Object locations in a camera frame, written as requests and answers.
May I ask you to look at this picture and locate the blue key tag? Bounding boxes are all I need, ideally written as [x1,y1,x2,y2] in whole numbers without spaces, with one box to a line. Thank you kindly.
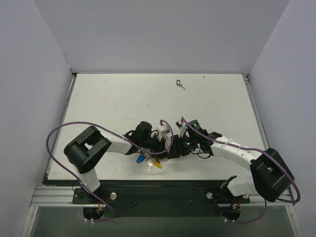
[136,155,146,163]

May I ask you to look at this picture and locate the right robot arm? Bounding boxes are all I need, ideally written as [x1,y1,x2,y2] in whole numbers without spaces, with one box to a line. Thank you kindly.
[168,119,294,202]

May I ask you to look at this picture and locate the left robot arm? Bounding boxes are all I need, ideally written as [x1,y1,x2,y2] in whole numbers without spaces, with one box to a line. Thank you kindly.
[64,121,173,203]

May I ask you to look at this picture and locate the silver key on disc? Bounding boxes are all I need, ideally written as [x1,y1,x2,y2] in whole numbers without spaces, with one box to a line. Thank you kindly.
[148,160,154,171]

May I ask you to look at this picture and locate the loose key with black tag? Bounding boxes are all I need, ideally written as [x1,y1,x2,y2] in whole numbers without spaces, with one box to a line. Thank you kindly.
[176,79,185,90]

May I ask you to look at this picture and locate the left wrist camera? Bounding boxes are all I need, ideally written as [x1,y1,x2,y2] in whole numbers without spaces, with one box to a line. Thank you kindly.
[157,124,171,141]

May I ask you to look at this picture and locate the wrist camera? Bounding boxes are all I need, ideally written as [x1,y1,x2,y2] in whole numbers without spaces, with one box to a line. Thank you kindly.
[176,119,187,137]
[157,124,171,141]

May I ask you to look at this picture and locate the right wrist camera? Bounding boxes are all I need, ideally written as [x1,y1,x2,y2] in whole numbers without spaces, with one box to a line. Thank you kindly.
[176,119,187,137]

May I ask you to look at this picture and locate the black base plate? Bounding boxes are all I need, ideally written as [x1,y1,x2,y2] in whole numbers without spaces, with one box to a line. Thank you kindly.
[72,180,250,217]

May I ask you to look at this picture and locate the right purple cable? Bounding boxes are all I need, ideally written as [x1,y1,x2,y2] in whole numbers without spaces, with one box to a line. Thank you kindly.
[180,116,301,224]

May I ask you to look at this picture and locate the aluminium frame rail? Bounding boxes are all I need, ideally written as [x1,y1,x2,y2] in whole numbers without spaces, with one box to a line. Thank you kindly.
[30,186,293,207]

